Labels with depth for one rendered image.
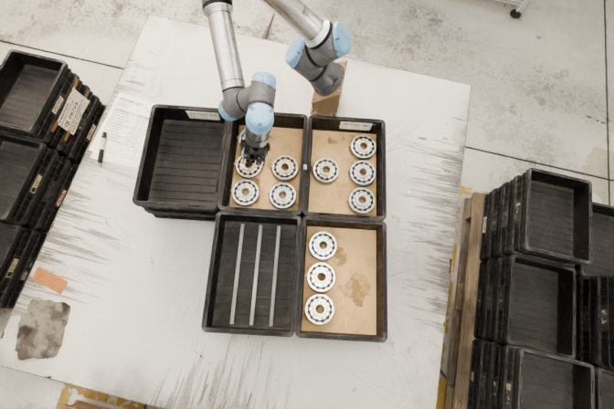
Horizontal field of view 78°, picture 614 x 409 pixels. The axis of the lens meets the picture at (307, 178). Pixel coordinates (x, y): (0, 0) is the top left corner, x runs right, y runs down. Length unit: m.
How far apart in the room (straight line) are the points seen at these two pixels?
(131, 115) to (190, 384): 1.13
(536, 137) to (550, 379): 1.53
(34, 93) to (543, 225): 2.60
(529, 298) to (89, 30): 3.14
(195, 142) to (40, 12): 2.11
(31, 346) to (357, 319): 1.18
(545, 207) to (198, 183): 1.62
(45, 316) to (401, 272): 1.36
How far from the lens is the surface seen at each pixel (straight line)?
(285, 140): 1.56
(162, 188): 1.57
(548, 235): 2.16
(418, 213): 1.68
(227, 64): 1.25
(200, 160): 1.56
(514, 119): 2.94
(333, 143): 1.56
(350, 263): 1.44
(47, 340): 1.78
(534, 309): 2.19
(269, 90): 1.13
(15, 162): 2.44
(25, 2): 3.60
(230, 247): 1.45
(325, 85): 1.59
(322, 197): 1.48
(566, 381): 2.13
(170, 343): 1.62
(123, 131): 1.86
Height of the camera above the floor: 2.25
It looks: 71 degrees down
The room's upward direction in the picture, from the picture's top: 7 degrees clockwise
